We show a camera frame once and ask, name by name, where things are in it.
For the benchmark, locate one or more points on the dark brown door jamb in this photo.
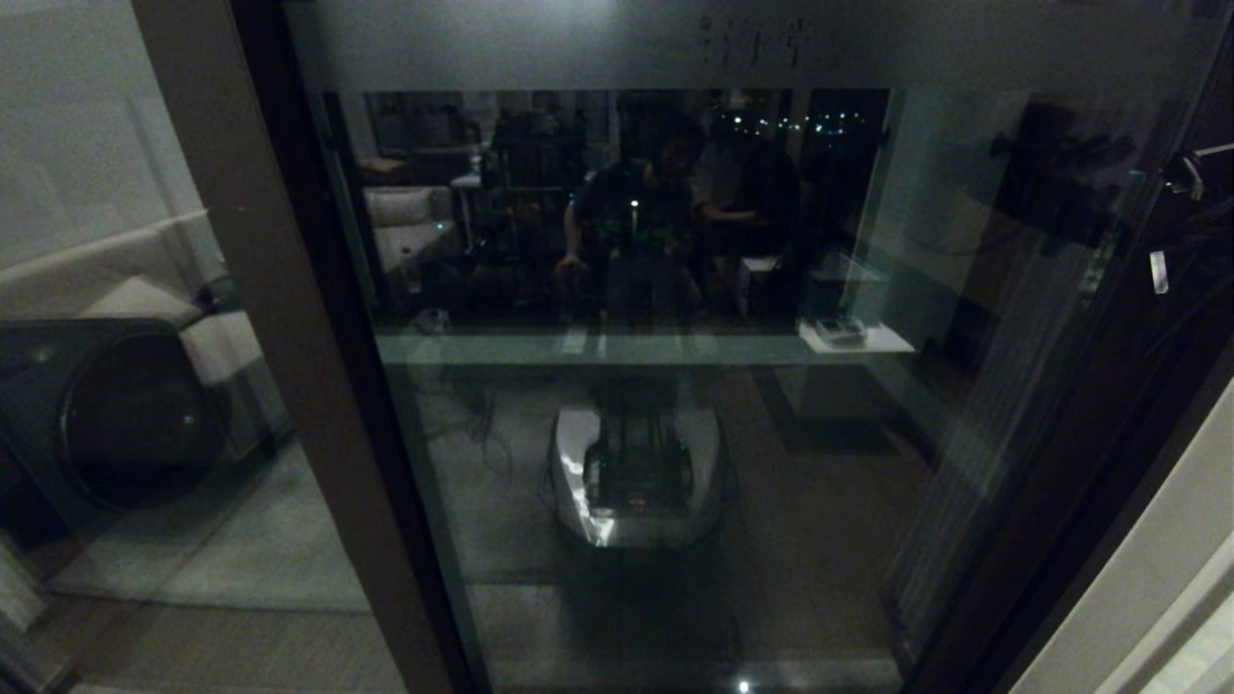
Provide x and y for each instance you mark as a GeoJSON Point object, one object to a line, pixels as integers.
{"type": "Point", "coordinates": [1109, 598]}

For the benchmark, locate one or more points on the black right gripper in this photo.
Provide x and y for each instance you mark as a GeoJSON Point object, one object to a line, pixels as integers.
{"type": "Point", "coordinates": [1200, 255]}

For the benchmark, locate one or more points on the sliding glass door brown frame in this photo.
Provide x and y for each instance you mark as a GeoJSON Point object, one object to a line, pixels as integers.
{"type": "Point", "coordinates": [1109, 434]}

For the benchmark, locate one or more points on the light grey sofa cushion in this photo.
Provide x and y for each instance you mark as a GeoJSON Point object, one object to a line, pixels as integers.
{"type": "Point", "coordinates": [145, 301]}

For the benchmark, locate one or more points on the dark green cloth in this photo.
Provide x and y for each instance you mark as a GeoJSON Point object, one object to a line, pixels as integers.
{"type": "Point", "coordinates": [220, 291]}

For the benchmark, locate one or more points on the fixed glass door panel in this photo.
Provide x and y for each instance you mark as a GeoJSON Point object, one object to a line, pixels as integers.
{"type": "Point", "coordinates": [289, 366]}

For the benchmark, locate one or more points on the light grey sofa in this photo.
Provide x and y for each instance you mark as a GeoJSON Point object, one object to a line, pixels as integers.
{"type": "Point", "coordinates": [116, 395]}

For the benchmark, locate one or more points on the grey floor rug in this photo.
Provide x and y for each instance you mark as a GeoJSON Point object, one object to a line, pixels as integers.
{"type": "Point", "coordinates": [231, 540]}

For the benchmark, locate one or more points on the long grey stone sill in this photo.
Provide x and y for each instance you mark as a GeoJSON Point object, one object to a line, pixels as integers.
{"type": "Point", "coordinates": [540, 328]}

